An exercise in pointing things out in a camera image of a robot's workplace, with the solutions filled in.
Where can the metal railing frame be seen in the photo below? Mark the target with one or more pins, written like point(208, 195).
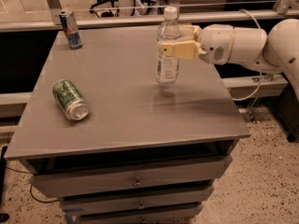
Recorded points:
point(35, 15)

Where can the middle grey drawer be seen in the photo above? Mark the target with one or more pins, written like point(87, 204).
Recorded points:
point(136, 199)

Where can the blue silver energy drink can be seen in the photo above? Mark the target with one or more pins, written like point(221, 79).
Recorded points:
point(70, 28)

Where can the clear plastic water bottle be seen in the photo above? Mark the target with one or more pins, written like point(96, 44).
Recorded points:
point(167, 67)

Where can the green soda can lying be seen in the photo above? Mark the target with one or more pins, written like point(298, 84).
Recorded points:
point(70, 100)

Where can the black office chair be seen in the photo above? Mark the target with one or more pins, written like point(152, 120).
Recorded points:
point(107, 12)

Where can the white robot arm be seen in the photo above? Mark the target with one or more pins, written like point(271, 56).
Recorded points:
point(270, 53)

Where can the grey drawer cabinet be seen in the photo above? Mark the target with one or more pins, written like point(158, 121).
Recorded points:
point(132, 120)

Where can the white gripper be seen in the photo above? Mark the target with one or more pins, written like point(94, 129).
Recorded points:
point(215, 43)

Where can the top grey drawer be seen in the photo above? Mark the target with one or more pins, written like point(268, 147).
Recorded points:
point(131, 177)

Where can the bottom grey drawer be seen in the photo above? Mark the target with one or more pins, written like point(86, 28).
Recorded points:
point(144, 216)

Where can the grey drawer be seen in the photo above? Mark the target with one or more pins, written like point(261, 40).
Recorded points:
point(136, 199)
point(131, 177)
point(144, 216)

